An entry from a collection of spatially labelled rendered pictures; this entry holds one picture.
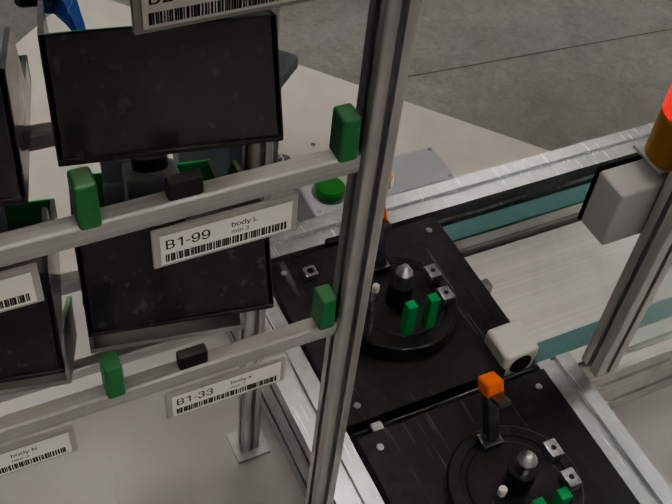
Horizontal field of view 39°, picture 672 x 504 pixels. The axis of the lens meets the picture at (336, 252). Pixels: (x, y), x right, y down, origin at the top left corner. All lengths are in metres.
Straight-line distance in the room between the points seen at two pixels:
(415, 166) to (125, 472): 0.55
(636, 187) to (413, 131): 0.64
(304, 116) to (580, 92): 1.74
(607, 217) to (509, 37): 2.38
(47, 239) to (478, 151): 1.08
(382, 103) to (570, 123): 2.50
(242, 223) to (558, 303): 0.76
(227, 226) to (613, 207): 0.49
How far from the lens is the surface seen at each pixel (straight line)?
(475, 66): 3.15
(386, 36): 0.51
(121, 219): 0.52
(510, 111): 3.01
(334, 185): 1.26
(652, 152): 0.94
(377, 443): 1.03
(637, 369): 1.20
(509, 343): 1.11
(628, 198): 0.94
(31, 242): 0.52
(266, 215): 0.56
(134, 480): 1.13
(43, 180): 1.44
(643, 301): 1.06
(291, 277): 1.15
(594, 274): 1.31
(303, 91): 1.58
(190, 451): 1.14
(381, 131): 0.56
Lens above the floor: 1.85
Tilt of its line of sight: 48 degrees down
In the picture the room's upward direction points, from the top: 7 degrees clockwise
